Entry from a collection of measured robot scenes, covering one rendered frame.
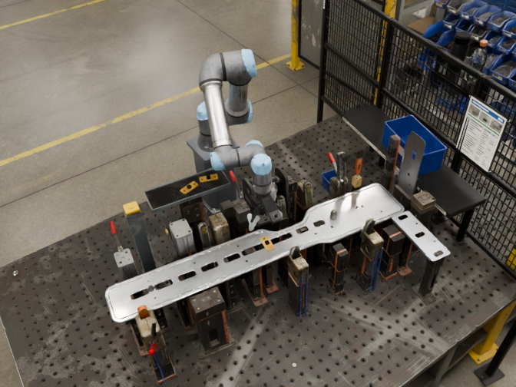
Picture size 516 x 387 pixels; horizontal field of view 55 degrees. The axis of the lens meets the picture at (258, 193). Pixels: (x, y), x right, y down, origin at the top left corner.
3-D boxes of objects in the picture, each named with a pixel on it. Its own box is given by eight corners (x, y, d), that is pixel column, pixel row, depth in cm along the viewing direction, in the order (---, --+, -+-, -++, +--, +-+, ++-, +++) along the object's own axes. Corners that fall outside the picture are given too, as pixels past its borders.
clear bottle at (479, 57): (471, 87, 224) (484, 46, 210) (461, 80, 228) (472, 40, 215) (482, 83, 226) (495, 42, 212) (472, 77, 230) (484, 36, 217)
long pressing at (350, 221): (115, 332, 191) (114, 329, 190) (102, 289, 206) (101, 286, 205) (408, 212, 231) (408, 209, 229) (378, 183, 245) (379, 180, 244)
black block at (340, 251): (335, 301, 231) (339, 261, 211) (322, 284, 238) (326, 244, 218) (349, 294, 233) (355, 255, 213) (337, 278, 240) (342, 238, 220)
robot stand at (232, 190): (195, 196, 286) (185, 140, 258) (226, 181, 294) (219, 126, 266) (213, 216, 273) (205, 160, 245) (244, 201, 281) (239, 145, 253)
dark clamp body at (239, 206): (241, 271, 246) (236, 218, 219) (230, 253, 254) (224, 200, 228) (260, 263, 249) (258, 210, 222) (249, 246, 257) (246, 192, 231)
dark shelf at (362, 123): (448, 219, 224) (449, 214, 222) (340, 117, 284) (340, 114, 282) (485, 203, 231) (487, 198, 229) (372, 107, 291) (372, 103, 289)
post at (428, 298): (426, 305, 227) (439, 266, 207) (411, 287, 234) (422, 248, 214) (437, 299, 229) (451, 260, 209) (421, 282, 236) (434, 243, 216)
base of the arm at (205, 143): (193, 141, 257) (190, 125, 251) (217, 130, 263) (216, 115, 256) (206, 156, 248) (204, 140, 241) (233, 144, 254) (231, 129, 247)
